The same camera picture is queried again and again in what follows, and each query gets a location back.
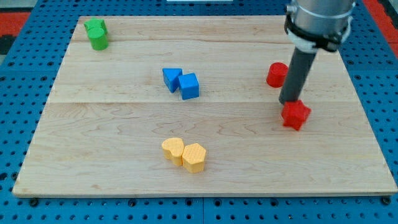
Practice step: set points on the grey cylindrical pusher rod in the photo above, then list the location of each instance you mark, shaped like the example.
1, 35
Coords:
300, 65

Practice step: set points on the red cylinder block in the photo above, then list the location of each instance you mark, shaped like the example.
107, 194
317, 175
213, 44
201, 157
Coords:
277, 74

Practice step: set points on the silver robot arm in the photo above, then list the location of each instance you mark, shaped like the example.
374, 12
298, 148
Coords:
312, 25

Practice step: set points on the red star block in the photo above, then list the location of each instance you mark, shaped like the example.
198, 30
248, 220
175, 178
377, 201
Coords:
295, 114

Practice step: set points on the blue cube block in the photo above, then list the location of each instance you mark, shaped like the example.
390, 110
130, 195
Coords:
189, 86

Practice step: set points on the blue triangle block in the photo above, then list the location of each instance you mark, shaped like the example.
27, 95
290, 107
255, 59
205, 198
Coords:
170, 76

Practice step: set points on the wooden board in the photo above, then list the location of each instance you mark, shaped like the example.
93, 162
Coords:
109, 111

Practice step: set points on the yellow hexagon block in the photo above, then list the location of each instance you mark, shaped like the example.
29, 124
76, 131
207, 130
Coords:
193, 158

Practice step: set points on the yellow heart block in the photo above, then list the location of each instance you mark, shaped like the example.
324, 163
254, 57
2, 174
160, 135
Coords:
173, 150

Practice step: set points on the green cylinder block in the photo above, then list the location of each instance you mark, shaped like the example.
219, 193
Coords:
97, 38

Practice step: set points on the green star block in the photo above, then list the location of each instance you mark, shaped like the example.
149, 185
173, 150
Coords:
95, 23

